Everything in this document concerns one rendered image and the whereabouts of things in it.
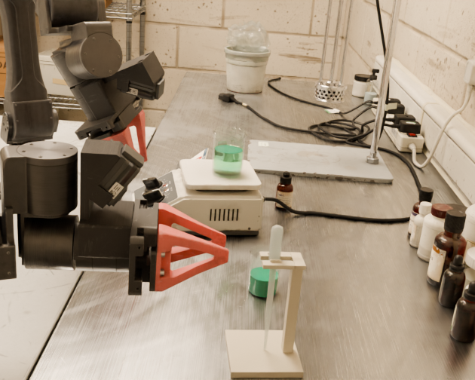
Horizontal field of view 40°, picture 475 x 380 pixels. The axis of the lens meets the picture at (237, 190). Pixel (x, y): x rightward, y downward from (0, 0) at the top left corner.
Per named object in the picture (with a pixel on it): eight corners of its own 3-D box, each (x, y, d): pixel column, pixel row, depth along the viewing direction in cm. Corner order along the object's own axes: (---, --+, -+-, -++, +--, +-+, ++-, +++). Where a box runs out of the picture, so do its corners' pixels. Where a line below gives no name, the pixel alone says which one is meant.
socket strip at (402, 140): (399, 152, 151) (402, 134, 150) (370, 109, 188) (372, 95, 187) (422, 154, 151) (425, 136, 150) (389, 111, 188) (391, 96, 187)
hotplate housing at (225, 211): (133, 239, 99) (134, 191, 96) (131, 205, 111) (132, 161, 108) (274, 237, 103) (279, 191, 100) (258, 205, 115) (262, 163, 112)
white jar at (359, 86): (350, 96, 203) (353, 75, 201) (352, 92, 209) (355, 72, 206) (370, 99, 202) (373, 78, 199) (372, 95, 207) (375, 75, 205)
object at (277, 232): (268, 262, 69) (271, 225, 68) (279, 263, 70) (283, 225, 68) (268, 265, 69) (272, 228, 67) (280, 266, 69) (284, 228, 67)
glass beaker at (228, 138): (203, 175, 103) (206, 127, 100) (222, 167, 108) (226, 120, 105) (233, 185, 100) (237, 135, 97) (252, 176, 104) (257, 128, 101)
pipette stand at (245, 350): (230, 378, 70) (239, 273, 65) (224, 335, 77) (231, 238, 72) (302, 378, 71) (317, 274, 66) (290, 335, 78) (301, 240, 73)
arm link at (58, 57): (117, 72, 90) (91, 27, 87) (84, 93, 88) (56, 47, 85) (98, 75, 96) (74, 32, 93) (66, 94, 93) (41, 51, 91)
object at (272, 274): (259, 350, 73) (272, 228, 67) (258, 346, 74) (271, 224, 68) (270, 350, 73) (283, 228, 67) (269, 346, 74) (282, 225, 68)
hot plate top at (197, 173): (185, 189, 98) (185, 184, 98) (178, 163, 109) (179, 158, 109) (262, 190, 100) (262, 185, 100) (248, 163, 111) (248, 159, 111)
